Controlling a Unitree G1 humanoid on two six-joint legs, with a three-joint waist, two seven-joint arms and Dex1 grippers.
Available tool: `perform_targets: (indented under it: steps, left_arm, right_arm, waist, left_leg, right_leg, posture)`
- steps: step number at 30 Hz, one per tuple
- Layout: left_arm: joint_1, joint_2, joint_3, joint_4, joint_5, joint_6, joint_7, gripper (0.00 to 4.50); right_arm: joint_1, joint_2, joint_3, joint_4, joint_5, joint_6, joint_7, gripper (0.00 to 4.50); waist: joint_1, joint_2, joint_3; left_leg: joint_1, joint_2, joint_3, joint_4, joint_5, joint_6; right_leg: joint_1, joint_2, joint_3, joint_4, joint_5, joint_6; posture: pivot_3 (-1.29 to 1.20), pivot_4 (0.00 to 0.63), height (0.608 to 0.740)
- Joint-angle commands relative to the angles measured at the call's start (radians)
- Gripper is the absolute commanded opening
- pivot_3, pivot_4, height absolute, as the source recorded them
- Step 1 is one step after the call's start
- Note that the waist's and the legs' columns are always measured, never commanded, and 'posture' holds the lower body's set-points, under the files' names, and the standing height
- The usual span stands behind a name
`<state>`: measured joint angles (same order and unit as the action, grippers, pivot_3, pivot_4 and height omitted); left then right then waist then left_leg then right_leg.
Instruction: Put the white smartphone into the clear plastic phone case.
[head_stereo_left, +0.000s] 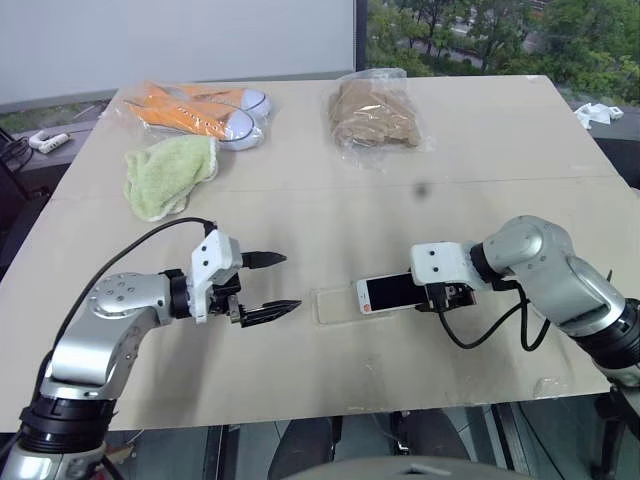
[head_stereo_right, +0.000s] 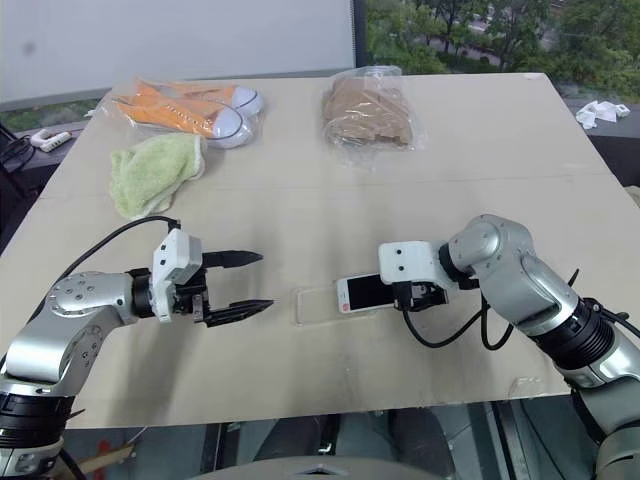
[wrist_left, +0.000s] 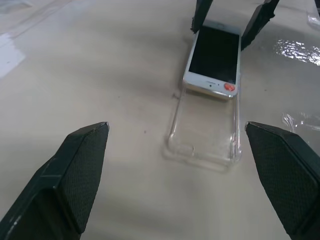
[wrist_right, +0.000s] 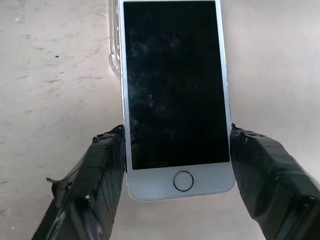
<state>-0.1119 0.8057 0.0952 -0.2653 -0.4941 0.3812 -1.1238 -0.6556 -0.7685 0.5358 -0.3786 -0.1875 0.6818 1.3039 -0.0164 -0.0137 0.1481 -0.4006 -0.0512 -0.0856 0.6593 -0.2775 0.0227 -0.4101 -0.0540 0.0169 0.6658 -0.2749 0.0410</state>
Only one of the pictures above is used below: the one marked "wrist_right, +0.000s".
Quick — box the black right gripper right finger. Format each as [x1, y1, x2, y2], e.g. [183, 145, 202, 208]
[229, 122, 320, 240]

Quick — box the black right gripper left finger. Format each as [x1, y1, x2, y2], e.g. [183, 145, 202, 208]
[31, 124, 127, 240]

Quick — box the white smartphone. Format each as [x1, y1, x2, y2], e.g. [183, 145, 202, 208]
[117, 0, 236, 202]

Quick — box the clear plastic phone case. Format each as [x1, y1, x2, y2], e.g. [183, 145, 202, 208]
[107, 0, 123, 76]

